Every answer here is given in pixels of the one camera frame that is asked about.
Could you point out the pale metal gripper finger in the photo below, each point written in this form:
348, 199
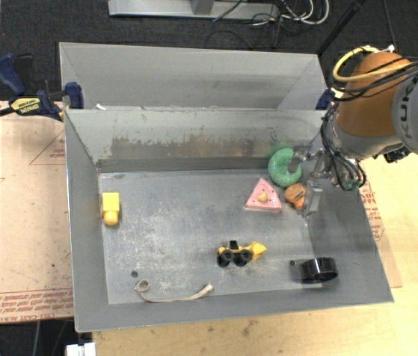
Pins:
306, 219
315, 198

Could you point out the orange toy food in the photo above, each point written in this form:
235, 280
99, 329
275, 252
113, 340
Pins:
293, 193

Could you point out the pink triangular toy slice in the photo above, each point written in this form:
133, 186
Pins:
264, 202

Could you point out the yellow toy loader truck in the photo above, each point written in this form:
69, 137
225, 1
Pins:
246, 252

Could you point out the grey metal bin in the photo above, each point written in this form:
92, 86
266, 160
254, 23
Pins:
194, 217

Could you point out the yellow toy block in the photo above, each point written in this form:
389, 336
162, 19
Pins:
110, 202

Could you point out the brown cardboard board, red print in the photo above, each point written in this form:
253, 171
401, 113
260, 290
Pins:
31, 206

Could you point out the black cylinder on white bracket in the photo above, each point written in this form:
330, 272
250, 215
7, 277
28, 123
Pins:
396, 155

